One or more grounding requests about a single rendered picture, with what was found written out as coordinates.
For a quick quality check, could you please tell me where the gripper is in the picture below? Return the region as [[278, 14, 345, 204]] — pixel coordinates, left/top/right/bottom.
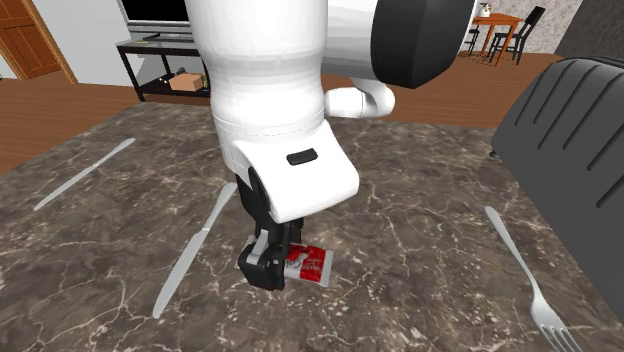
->
[[235, 167, 304, 293]]

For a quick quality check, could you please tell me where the red and white sauce packet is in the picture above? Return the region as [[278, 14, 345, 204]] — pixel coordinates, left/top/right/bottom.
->
[[235, 235, 336, 288]]

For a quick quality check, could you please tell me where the silver table knife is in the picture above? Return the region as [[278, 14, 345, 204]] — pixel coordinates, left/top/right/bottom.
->
[[33, 137, 137, 212], [151, 182, 239, 321]]

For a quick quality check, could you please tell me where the black television stand with television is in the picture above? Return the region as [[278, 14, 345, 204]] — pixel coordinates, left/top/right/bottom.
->
[[115, 0, 213, 106]]

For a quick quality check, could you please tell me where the silver fork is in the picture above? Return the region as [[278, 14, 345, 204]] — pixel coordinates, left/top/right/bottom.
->
[[484, 205, 582, 352]]

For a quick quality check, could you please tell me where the black dining chair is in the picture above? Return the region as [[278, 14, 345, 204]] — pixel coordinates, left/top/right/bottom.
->
[[461, 26, 482, 56], [486, 5, 547, 67]]

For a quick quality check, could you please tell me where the dark grey toaster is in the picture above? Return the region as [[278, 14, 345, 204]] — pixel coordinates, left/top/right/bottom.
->
[[489, 55, 624, 324]]

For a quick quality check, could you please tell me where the orange wooden dining table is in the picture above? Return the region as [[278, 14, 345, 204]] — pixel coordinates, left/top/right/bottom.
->
[[469, 12, 526, 68]]

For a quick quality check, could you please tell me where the brown wooden door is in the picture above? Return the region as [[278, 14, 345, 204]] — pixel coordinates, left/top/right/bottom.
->
[[0, 0, 79, 86]]

